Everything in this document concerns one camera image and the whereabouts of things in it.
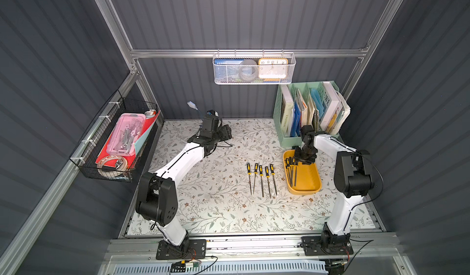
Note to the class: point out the thin round needle file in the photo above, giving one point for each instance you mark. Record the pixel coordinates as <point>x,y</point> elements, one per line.
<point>272,173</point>

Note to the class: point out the grey tape roll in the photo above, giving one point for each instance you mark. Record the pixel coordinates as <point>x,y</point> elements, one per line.
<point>248,70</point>

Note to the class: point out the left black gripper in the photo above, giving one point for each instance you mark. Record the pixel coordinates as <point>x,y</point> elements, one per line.
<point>224,132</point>

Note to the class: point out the green desktop file organizer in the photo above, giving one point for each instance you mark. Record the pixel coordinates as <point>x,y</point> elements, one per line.
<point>317,102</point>

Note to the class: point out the pink plastic tool case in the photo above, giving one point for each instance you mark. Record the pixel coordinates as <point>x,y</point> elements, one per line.
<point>127,131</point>

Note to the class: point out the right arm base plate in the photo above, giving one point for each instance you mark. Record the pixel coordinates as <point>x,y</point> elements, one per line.
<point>317,246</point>

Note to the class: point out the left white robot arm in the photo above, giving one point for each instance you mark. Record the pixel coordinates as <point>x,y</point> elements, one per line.
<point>157,192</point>

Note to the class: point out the black wire wall basket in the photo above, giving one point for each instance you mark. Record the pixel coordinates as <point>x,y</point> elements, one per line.
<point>85,158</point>

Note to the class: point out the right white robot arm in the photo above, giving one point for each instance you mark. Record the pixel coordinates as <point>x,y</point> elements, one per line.
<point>352,179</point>

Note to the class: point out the blue folder in organizer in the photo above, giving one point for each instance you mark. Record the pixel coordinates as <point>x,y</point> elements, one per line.
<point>296,126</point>

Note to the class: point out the yellow plastic storage tray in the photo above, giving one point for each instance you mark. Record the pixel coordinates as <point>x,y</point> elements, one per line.
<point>308,179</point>

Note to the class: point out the white book in organizer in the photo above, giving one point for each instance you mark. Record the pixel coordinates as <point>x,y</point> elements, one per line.
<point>287,116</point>

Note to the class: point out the blue small desk lamp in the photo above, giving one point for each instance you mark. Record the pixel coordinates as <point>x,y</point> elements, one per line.
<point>194,107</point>

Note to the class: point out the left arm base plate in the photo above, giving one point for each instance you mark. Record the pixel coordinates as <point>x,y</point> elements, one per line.
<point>189,249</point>

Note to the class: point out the yellow white alarm clock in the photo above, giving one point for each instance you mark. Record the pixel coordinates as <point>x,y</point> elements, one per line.
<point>273,68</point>

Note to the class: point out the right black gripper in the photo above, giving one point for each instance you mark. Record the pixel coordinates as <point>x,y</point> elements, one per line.
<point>304,155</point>

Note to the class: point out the white vented panel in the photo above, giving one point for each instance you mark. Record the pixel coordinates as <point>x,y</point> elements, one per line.
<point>260,267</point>

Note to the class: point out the black yellow file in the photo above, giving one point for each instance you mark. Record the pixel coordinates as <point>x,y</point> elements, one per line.
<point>291,166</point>
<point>255,171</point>
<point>288,170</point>
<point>295,170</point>
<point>249,172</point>
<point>260,170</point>
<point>268,182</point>

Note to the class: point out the aluminium front rail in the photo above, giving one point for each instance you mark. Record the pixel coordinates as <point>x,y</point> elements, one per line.
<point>254,247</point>

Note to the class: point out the blue box in basket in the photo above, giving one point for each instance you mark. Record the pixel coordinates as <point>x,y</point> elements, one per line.
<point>226,71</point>

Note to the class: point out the white binder right side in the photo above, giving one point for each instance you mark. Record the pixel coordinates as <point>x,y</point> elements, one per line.
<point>340,115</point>

